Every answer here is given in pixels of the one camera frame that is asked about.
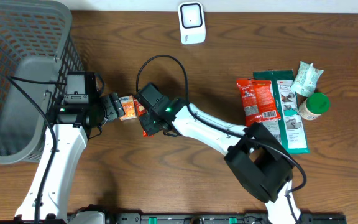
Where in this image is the red candy bar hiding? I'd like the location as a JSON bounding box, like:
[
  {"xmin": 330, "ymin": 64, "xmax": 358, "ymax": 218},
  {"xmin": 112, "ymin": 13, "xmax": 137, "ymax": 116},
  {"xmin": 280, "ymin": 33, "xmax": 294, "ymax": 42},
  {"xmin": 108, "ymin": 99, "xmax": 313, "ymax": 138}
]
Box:
[{"xmin": 134, "ymin": 98, "xmax": 154, "ymax": 138}]

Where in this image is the orange Kleenex tissue pack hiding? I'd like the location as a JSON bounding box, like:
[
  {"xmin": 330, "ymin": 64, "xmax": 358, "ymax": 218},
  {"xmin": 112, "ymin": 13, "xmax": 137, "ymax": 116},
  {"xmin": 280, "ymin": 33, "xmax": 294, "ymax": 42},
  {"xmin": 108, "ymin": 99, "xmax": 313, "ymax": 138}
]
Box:
[{"xmin": 119, "ymin": 95, "xmax": 137, "ymax": 121}]

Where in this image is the red snack bag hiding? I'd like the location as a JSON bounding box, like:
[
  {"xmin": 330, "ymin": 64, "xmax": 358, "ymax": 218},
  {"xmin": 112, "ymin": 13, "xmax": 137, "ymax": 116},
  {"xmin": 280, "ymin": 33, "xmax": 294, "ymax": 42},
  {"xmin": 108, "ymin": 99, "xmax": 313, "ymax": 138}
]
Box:
[{"xmin": 237, "ymin": 78, "xmax": 281, "ymax": 126}]

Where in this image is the green 3M gloves package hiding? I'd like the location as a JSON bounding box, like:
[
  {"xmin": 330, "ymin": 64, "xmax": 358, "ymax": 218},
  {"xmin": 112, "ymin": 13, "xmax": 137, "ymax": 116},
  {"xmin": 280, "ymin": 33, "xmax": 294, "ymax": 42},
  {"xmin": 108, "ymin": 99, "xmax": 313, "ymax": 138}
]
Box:
[{"xmin": 253, "ymin": 70, "xmax": 310, "ymax": 154}]

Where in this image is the light green wrapper packet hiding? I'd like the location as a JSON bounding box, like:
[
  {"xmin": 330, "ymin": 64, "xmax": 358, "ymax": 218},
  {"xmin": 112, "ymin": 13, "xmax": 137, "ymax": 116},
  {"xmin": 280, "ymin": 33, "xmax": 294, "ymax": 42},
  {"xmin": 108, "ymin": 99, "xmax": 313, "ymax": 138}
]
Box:
[{"xmin": 290, "ymin": 61, "xmax": 324, "ymax": 98}]

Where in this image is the green lid jar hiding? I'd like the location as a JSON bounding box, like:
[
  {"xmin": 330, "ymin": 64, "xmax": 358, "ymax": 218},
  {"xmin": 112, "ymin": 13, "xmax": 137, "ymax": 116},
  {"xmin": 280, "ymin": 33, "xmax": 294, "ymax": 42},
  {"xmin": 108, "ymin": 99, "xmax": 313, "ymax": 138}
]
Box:
[{"xmin": 299, "ymin": 93, "xmax": 331, "ymax": 121}]

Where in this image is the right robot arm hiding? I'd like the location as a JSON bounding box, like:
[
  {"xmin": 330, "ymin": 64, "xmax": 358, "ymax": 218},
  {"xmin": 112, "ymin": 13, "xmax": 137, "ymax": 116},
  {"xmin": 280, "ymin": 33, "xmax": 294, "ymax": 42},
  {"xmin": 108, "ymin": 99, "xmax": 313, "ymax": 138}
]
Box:
[{"xmin": 135, "ymin": 83, "xmax": 301, "ymax": 223}]

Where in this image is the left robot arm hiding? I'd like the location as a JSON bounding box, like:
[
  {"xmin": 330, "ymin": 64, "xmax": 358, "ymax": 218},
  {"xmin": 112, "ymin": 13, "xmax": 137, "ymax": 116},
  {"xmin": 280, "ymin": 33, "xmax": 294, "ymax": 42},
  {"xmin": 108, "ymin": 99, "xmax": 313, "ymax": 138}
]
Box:
[{"xmin": 10, "ymin": 71, "xmax": 125, "ymax": 223}]

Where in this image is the white barcode scanner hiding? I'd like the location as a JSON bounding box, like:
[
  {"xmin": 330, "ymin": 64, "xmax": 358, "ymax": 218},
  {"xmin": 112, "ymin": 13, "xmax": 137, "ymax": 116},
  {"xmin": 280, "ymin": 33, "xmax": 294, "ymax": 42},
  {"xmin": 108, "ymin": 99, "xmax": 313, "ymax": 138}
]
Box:
[{"xmin": 178, "ymin": 1, "xmax": 206, "ymax": 45}]

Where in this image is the grey plastic mesh basket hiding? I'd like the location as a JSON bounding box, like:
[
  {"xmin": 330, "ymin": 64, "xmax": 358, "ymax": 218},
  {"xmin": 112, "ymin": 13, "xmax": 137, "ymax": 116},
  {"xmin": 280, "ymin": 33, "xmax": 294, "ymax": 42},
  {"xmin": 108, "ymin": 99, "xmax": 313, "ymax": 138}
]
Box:
[{"xmin": 0, "ymin": 1, "xmax": 83, "ymax": 164}]

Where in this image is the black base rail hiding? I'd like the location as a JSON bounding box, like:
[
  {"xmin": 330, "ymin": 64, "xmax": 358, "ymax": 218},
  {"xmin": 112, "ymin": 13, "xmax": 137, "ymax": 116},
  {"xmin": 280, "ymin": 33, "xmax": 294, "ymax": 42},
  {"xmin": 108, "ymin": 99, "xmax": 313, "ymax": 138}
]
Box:
[{"xmin": 67, "ymin": 212, "xmax": 348, "ymax": 224}]

